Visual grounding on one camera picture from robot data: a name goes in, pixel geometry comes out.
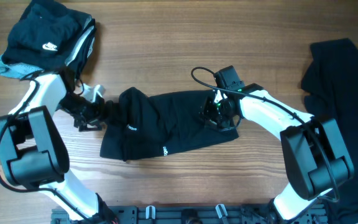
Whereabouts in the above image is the black polo shirt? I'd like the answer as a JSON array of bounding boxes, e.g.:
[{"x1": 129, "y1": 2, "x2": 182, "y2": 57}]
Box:
[{"x1": 99, "y1": 87, "x2": 239, "y2": 161}]

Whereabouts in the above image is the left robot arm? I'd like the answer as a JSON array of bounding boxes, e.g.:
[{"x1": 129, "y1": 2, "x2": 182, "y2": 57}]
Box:
[{"x1": 0, "y1": 70, "x2": 119, "y2": 223}]

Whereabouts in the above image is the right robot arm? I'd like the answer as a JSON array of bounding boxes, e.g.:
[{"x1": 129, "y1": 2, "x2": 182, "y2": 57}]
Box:
[{"x1": 201, "y1": 66, "x2": 354, "y2": 223}]

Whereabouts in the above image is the folded black grey-trimmed shirt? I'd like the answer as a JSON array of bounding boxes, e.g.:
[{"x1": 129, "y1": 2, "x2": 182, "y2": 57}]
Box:
[{"x1": 63, "y1": 11, "x2": 96, "y2": 77}]

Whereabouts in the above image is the folded grey garment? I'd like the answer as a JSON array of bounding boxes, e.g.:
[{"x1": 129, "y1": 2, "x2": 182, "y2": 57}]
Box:
[{"x1": 0, "y1": 55, "x2": 42, "y2": 79}]

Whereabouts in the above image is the folded black Nike garment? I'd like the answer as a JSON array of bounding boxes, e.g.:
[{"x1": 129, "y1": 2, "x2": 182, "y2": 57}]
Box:
[{"x1": 1, "y1": 2, "x2": 81, "y2": 71}]

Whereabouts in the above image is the black shirt pile right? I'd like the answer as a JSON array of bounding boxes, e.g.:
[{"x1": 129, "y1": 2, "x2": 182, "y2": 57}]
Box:
[{"x1": 301, "y1": 39, "x2": 358, "y2": 223}]

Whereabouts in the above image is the right white rail clip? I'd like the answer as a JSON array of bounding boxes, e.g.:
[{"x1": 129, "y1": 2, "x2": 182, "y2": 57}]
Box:
[{"x1": 215, "y1": 203, "x2": 227, "y2": 220}]

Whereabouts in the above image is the white rail clip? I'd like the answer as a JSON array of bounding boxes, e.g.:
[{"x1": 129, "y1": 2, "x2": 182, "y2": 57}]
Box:
[
  {"x1": 215, "y1": 203, "x2": 227, "y2": 220},
  {"x1": 145, "y1": 205, "x2": 156, "y2": 220}
]

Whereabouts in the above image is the left white rail clip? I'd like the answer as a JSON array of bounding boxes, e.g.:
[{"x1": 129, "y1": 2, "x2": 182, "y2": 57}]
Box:
[{"x1": 145, "y1": 205, "x2": 156, "y2": 220}]

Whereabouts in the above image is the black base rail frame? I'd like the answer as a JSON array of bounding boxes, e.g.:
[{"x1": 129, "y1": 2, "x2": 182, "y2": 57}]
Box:
[{"x1": 50, "y1": 204, "x2": 328, "y2": 224}]

